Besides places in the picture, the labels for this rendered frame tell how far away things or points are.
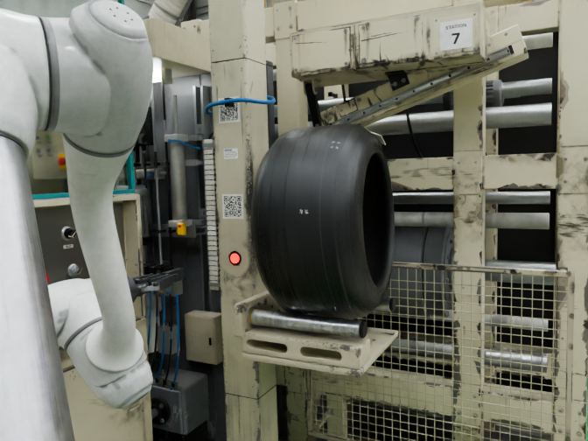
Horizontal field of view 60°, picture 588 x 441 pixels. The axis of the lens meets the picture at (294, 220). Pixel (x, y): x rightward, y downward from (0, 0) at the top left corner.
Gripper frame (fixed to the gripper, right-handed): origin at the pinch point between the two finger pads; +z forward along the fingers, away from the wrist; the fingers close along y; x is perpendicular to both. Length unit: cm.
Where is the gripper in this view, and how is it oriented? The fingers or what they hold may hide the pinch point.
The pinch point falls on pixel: (172, 276)
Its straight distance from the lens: 136.0
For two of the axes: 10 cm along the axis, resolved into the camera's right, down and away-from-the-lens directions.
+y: -8.9, -0.2, 4.5
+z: 4.5, -0.9, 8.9
